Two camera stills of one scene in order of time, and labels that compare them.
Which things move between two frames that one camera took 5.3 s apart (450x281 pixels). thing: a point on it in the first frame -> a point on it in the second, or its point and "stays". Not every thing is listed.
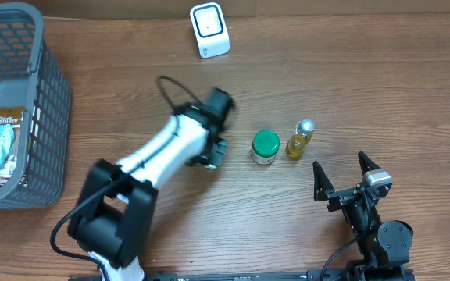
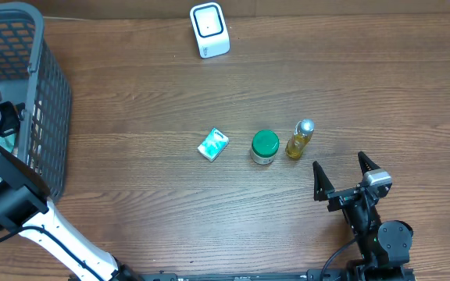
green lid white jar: x=266 y=145 stays
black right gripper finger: x=366 y=164 stays
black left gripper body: x=211 y=151 -> x=2 y=119
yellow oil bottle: x=302 y=134 stays
